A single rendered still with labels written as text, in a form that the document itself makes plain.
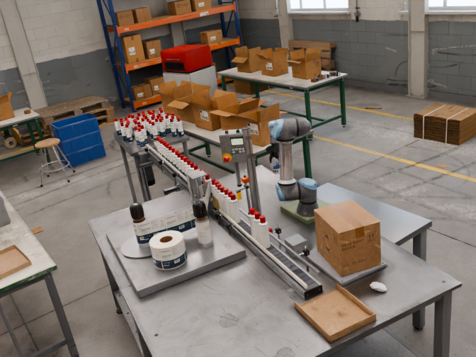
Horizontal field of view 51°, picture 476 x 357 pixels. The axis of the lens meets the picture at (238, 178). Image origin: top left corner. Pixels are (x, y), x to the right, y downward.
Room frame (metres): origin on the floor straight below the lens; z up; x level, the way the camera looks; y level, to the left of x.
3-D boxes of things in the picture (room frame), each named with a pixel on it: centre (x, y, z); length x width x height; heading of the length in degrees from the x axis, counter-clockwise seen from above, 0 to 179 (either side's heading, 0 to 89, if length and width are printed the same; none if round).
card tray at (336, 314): (1.93, -0.36, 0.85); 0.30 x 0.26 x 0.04; 23
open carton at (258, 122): (4.74, -0.30, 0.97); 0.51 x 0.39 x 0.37; 127
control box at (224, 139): (2.98, -0.01, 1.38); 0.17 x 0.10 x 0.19; 78
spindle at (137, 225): (2.78, 0.64, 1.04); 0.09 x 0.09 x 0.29
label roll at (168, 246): (2.56, 0.47, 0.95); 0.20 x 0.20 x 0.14
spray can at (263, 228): (2.55, -0.11, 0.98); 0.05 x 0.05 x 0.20
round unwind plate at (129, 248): (2.78, 0.64, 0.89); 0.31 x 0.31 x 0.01
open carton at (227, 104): (5.11, -0.11, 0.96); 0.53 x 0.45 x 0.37; 124
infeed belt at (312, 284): (2.85, 0.02, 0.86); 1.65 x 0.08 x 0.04; 23
